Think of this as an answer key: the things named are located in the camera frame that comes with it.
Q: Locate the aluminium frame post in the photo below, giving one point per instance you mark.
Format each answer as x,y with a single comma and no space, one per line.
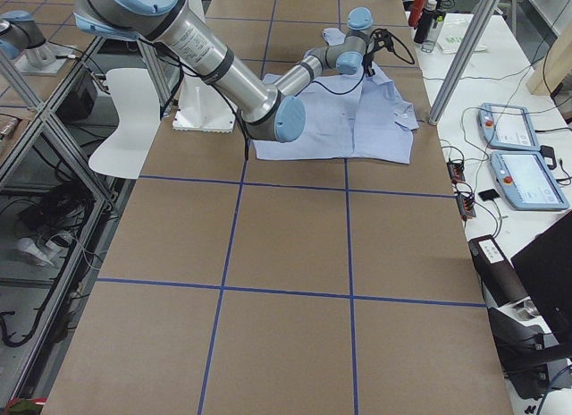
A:
466,48

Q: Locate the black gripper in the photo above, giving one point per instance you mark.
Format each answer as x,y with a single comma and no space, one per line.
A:
369,60

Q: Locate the blue teach pendant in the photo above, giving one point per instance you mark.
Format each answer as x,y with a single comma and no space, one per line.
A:
526,181
507,127

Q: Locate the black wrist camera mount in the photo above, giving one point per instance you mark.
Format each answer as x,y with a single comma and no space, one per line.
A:
381,39

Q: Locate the black water bottle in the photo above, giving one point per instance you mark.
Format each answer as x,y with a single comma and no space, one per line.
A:
425,20

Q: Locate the upper blue teach pendant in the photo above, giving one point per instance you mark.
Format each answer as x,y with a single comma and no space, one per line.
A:
507,127

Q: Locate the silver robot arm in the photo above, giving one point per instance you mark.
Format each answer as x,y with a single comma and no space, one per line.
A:
271,112
19,32

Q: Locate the red water bottle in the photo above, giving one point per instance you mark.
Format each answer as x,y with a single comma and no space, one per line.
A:
415,12

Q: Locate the black monitor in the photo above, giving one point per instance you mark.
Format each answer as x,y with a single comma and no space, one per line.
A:
544,269

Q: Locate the light blue striped shirt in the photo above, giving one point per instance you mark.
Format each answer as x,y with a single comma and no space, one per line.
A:
350,116

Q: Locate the lower blue teach pendant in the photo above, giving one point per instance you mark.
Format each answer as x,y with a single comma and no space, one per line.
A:
526,181

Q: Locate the white plastic chair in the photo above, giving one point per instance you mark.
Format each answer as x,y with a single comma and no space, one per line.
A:
124,152

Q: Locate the white camera stand pillar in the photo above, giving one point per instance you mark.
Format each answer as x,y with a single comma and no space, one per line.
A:
200,108

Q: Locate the clear black-capped bottle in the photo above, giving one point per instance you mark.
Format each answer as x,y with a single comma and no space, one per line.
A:
434,31

